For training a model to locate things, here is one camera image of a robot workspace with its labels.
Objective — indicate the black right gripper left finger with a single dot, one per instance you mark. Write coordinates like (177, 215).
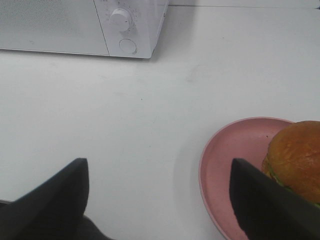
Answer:
(54, 210)

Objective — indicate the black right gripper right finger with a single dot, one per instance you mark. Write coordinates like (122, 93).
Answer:
(265, 210)

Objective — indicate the burger with lettuce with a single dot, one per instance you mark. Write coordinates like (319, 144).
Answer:
(293, 160)

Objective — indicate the pink round plate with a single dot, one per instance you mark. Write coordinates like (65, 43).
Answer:
(248, 139)

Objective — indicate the round door release button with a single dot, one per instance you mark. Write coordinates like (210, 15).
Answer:
(127, 46)

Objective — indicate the white microwave door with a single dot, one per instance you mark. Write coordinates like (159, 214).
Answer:
(57, 26)

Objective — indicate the white microwave oven body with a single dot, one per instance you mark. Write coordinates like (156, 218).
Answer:
(147, 21)

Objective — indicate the lower white timer knob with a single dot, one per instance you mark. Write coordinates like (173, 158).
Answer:
(121, 19)

